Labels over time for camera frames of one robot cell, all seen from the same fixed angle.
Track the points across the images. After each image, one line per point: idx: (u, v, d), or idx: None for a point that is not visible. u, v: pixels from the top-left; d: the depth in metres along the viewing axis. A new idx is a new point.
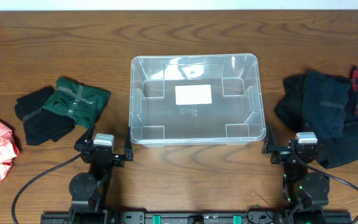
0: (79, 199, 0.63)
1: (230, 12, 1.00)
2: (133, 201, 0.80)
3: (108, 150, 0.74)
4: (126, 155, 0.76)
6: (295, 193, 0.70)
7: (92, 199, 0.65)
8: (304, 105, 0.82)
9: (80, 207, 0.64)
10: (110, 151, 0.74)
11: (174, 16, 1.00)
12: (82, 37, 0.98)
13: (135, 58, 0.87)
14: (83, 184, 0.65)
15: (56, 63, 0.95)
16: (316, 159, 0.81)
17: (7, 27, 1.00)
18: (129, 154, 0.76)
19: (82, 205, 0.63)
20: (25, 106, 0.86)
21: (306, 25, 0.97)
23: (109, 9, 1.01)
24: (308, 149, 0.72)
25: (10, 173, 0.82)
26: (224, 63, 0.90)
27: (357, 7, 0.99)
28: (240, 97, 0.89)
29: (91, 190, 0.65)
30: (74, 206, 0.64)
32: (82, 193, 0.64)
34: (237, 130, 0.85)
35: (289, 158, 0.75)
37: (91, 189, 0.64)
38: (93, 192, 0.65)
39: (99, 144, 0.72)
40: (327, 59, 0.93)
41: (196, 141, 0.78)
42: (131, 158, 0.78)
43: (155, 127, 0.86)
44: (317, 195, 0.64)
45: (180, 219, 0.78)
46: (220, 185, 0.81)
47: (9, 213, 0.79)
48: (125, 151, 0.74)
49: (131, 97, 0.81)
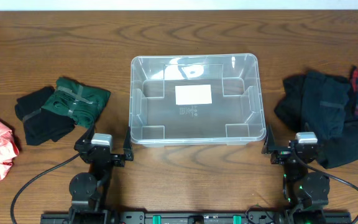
0: (79, 200, 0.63)
1: (230, 12, 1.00)
2: (133, 201, 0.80)
3: (105, 150, 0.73)
4: (126, 155, 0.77)
6: (296, 193, 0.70)
7: (92, 200, 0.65)
8: (304, 105, 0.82)
9: (80, 207, 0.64)
10: (108, 151, 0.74)
11: (174, 17, 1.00)
12: (82, 37, 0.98)
13: (135, 59, 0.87)
14: (83, 184, 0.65)
15: (56, 63, 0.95)
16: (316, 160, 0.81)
17: (7, 27, 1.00)
18: (129, 154, 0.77)
19: (82, 205, 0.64)
20: (25, 106, 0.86)
21: (306, 25, 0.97)
23: (109, 10, 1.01)
24: (308, 149, 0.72)
25: (10, 173, 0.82)
26: (224, 63, 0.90)
27: (357, 7, 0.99)
28: (240, 97, 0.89)
29: (91, 190, 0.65)
30: (75, 206, 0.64)
32: (82, 193, 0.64)
34: (237, 130, 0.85)
35: (289, 158, 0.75)
37: (91, 189, 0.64)
38: (93, 192, 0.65)
39: (97, 144, 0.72)
40: (327, 59, 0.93)
41: (196, 141, 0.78)
42: (130, 158, 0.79)
43: (155, 127, 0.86)
44: (317, 194, 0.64)
45: (180, 219, 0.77)
46: (220, 185, 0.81)
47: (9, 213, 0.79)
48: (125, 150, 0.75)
49: (130, 97, 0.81)
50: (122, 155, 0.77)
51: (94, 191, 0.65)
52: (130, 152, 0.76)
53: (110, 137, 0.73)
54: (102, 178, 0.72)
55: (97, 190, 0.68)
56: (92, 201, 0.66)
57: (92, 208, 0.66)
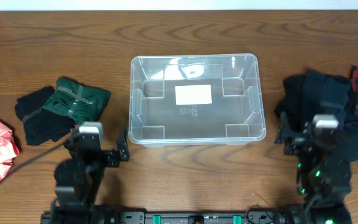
0: (64, 184, 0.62)
1: (230, 12, 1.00)
2: (133, 201, 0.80)
3: (94, 138, 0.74)
4: (120, 154, 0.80)
6: (313, 182, 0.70)
7: (78, 187, 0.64)
8: (304, 106, 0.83)
9: (65, 196, 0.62)
10: (97, 139, 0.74)
11: (174, 17, 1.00)
12: (82, 37, 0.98)
13: (135, 59, 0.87)
14: (69, 170, 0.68)
15: (56, 63, 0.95)
16: None
17: (7, 27, 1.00)
18: (123, 152, 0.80)
19: (67, 191, 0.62)
20: (25, 106, 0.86)
21: (306, 25, 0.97)
23: (108, 10, 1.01)
24: (327, 134, 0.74)
25: (10, 173, 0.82)
26: (224, 63, 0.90)
27: (357, 7, 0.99)
28: (241, 97, 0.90)
29: (79, 177, 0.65)
30: (59, 194, 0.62)
32: (69, 179, 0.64)
34: (237, 130, 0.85)
35: (305, 145, 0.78)
37: (78, 175, 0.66)
38: (79, 177, 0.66)
39: (86, 132, 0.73)
40: (327, 59, 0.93)
41: (196, 141, 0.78)
42: (126, 158, 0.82)
43: (155, 127, 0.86)
44: (339, 180, 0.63)
45: (180, 219, 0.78)
46: (220, 185, 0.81)
47: (8, 213, 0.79)
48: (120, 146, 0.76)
49: (130, 97, 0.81)
50: (116, 152, 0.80)
51: (80, 176, 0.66)
52: (125, 149, 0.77)
53: (100, 125, 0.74)
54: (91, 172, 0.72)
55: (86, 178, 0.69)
56: (78, 190, 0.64)
57: (78, 199, 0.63)
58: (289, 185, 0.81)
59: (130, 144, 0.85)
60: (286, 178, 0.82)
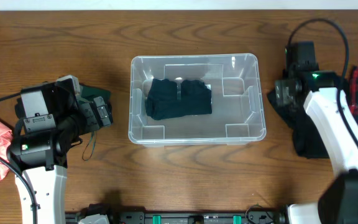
0: (31, 89, 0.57)
1: (230, 12, 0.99)
2: (133, 201, 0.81)
3: (75, 89, 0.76)
4: (100, 114, 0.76)
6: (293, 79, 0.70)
7: (49, 96, 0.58)
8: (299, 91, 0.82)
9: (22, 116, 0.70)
10: (78, 93, 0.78)
11: (174, 16, 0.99)
12: (82, 37, 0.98)
13: (135, 58, 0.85)
14: None
15: (56, 64, 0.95)
16: (294, 148, 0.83)
17: (7, 27, 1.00)
18: (103, 113, 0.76)
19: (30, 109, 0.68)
20: (19, 111, 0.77)
21: (306, 26, 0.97)
23: (108, 9, 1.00)
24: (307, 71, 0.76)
25: (10, 173, 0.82)
26: (224, 63, 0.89)
27: (357, 7, 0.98)
28: (241, 97, 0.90)
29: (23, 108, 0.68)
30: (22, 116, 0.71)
32: (37, 86, 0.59)
34: (236, 130, 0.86)
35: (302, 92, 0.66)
37: None
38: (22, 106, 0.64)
39: (63, 79, 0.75)
40: (327, 60, 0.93)
41: (195, 141, 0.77)
42: (109, 123, 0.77)
43: (155, 127, 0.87)
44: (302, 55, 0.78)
45: (180, 219, 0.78)
46: (220, 185, 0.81)
47: (9, 213, 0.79)
48: (99, 111, 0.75)
49: (131, 97, 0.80)
50: (93, 106, 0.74)
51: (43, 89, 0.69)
52: (104, 104, 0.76)
53: (73, 77, 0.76)
54: (86, 115, 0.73)
55: (22, 105, 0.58)
56: (50, 99, 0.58)
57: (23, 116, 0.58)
58: (289, 185, 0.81)
59: (130, 144, 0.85)
60: (286, 179, 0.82)
